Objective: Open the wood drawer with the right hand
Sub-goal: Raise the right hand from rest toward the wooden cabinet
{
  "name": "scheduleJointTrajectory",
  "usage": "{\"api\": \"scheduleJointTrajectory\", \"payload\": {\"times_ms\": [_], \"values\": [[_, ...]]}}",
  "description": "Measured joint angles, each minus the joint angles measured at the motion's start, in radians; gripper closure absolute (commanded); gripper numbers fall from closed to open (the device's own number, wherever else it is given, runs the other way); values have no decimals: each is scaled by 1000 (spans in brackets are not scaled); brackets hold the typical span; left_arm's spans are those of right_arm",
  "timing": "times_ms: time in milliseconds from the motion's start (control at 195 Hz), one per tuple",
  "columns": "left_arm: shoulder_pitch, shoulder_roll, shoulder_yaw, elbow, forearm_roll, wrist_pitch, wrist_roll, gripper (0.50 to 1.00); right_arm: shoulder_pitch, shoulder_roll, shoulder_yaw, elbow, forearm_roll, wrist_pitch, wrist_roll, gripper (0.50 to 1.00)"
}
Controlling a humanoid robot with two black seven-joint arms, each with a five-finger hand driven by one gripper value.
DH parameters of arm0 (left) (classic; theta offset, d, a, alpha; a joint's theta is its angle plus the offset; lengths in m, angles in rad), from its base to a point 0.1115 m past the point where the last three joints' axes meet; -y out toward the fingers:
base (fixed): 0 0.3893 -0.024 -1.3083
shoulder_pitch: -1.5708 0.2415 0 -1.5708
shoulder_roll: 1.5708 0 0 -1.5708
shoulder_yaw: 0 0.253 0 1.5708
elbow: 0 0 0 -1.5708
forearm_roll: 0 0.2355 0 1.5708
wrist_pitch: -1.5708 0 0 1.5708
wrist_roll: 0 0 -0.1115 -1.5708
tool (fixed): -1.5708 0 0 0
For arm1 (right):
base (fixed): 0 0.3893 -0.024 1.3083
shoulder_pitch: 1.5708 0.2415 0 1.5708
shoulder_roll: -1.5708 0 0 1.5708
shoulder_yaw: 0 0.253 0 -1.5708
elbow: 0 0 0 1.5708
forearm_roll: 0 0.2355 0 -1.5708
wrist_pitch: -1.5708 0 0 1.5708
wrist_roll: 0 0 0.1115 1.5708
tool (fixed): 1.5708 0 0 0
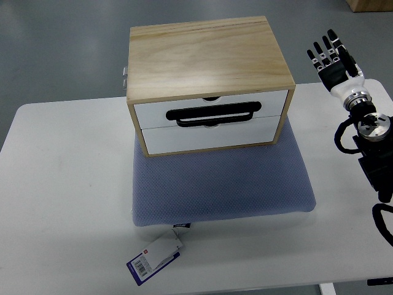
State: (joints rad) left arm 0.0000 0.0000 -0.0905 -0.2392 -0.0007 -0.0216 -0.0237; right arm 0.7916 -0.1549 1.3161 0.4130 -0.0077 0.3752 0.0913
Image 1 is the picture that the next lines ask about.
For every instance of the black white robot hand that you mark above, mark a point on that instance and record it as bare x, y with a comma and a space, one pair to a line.
337, 69

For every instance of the white drawer black handle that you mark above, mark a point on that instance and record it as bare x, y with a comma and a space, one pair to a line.
170, 113

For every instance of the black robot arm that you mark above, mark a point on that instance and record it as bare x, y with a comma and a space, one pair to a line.
374, 141

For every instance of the wooden drawer cabinet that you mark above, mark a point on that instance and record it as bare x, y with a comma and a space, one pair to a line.
208, 59

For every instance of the cardboard box corner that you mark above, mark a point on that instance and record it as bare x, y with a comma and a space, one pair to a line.
370, 5

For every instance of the blue mesh cushion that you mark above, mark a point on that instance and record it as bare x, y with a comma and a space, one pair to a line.
223, 184

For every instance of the black table control panel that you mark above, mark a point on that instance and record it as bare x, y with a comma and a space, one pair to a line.
380, 281

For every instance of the white table leg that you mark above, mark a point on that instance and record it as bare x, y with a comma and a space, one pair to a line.
327, 289

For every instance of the white blue product tag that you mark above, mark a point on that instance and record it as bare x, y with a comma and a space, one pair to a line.
155, 257

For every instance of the metal bracket behind cabinet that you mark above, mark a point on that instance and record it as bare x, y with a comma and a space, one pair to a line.
125, 77

